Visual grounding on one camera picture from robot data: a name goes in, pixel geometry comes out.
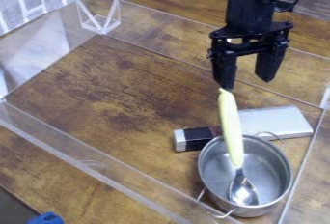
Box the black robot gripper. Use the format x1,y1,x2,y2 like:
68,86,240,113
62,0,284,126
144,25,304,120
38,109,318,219
208,0,292,90

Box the small silver pot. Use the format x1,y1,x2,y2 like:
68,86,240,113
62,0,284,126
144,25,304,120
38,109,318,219
197,135,293,218

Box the yellow handled metal spoon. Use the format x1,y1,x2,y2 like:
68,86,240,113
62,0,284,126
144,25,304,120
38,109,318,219
217,88,257,206

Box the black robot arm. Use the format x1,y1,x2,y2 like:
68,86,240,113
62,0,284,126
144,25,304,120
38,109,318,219
207,0,299,90

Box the grey flat metal box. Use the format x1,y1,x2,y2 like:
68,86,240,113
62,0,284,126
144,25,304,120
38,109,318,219
237,105,312,140

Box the black and silver block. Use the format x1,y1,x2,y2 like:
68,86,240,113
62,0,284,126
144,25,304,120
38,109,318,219
173,126,221,152

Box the clear acrylic barrier panel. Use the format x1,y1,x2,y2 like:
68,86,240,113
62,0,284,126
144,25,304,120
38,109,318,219
0,0,330,224

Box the blue object at corner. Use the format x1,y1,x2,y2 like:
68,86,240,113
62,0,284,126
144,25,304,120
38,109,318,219
25,212,64,224

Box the clear acrylic corner bracket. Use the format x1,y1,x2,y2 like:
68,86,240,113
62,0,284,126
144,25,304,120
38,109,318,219
76,0,121,35

